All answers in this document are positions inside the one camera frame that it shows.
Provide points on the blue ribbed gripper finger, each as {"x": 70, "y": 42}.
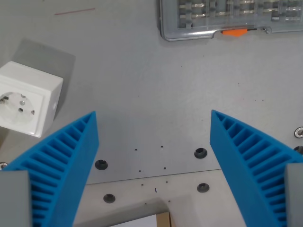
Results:
{"x": 71, "y": 165}
{"x": 236, "y": 165}

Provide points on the black socket head bolt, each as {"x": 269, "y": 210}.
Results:
{"x": 299, "y": 149}

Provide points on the silver socket head bolt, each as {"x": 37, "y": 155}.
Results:
{"x": 298, "y": 132}

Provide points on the silver screw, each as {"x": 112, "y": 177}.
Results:
{"x": 2, "y": 165}

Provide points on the brown cardboard piece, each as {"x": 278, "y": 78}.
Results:
{"x": 163, "y": 220}

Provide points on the clear plastic bit case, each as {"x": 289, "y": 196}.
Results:
{"x": 189, "y": 28}

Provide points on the white wall socket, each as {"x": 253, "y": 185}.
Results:
{"x": 28, "y": 94}

